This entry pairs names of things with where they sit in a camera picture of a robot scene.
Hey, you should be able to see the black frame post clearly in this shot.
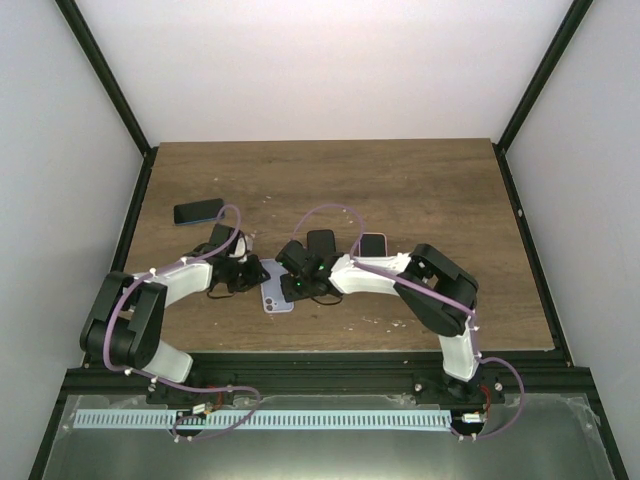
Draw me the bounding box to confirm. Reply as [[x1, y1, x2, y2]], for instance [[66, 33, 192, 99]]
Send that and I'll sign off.
[[497, 0, 596, 151], [53, 0, 152, 157]]

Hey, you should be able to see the lavender phone case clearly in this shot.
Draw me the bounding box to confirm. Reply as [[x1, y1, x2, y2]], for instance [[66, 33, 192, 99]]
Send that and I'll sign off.
[[260, 259, 294, 314]]

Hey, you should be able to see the light blue slotted cable duct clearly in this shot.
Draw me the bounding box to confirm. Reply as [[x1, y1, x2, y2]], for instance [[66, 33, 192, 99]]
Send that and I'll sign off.
[[73, 409, 452, 431]]

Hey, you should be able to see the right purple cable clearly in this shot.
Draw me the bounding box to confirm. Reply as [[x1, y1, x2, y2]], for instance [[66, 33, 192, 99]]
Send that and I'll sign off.
[[291, 203, 479, 331]]

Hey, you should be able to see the bare black phone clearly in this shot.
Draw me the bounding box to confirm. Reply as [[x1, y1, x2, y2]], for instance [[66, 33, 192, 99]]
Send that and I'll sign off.
[[360, 234, 386, 259]]

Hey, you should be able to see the pink phone case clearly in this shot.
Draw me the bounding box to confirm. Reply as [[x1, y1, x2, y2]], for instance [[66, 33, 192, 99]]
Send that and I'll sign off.
[[358, 232, 389, 260]]

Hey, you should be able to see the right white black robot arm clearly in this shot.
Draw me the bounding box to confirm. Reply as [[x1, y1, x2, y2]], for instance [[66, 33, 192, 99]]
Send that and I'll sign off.
[[276, 240, 480, 403]]

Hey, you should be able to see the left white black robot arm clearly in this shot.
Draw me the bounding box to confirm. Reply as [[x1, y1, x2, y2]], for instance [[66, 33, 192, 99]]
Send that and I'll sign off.
[[79, 224, 270, 404]]

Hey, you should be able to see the purple cable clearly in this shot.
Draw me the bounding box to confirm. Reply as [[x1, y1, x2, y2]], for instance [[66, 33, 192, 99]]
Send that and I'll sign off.
[[291, 203, 479, 331], [102, 204, 243, 374]]

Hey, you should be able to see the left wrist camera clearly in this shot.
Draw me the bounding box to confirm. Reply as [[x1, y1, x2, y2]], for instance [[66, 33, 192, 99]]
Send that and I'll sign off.
[[232, 234, 253, 263]]

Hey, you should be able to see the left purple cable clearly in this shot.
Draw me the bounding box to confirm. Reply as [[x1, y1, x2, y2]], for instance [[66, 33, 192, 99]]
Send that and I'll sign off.
[[102, 204, 243, 374]]

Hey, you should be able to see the black aluminium frame rail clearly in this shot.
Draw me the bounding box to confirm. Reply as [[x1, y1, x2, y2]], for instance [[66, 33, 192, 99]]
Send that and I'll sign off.
[[144, 351, 591, 406]]

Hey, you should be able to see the left black frame post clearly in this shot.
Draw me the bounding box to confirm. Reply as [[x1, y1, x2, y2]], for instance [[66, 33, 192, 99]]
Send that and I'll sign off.
[[53, 0, 152, 157]]

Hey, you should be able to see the metal sheet panel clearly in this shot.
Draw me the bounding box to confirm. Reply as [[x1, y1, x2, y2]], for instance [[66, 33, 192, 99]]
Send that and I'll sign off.
[[32, 394, 625, 479]]

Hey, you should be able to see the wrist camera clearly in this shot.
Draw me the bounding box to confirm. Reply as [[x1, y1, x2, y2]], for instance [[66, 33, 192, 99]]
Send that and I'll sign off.
[[275, 240, 322, 277], [232, 234, 253, 263]]

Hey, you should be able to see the right black frame post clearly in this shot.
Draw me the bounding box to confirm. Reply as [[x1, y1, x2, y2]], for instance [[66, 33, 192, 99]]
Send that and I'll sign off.
[[497, 0, 596, 151]]

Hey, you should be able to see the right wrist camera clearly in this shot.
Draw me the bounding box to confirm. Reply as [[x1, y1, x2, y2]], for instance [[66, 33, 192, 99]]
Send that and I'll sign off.
[[275, 240, 322, 277]]

